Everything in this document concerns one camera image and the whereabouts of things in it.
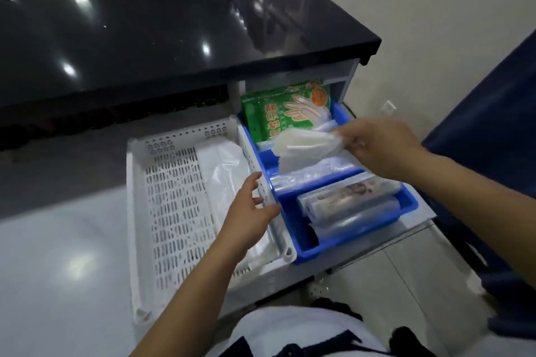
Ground person's left hand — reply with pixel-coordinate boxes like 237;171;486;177
218;172;282;264

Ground white plastic glove bundle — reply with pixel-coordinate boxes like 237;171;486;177
272;127;349;174

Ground person's right forearm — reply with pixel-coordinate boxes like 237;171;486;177
400;148;536;291

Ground white perforated plastic basket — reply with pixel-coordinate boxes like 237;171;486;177
126;116;298;325

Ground green glove packet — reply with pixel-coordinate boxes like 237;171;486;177
241;79;334;145

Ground dark blue cloth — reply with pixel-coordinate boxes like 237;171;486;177
420;30;536;341

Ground folded clear plastic bags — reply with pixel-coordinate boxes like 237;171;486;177
268;155;366;197

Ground black shoe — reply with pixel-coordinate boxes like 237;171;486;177
388;326;437;357
309;297;364;322

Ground person's right hand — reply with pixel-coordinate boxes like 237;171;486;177
333;118;429;182

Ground white shirt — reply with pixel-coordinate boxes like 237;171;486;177
207;305;391;357

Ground person's left forearm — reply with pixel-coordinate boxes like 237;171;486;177
130;242;243;357

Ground blue plastic bin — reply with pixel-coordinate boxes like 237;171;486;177
237;102;420;265

